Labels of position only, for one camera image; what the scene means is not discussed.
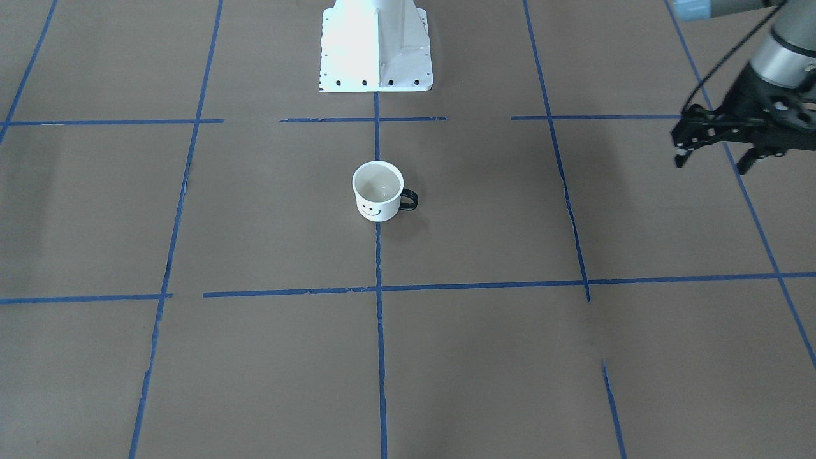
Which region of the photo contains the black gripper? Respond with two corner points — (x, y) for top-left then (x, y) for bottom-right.
(671, 64), (815, 175)

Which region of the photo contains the white smiley mug black handle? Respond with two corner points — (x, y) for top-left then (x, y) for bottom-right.
(351, 161), (419, 222)

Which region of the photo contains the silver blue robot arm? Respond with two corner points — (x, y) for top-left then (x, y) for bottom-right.
(671, 1), (815, 175)

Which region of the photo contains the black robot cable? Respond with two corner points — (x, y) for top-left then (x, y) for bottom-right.
(680, 0), (788, 119)

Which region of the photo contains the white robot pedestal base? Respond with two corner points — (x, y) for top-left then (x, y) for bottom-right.
(318, 1), (434, 93)

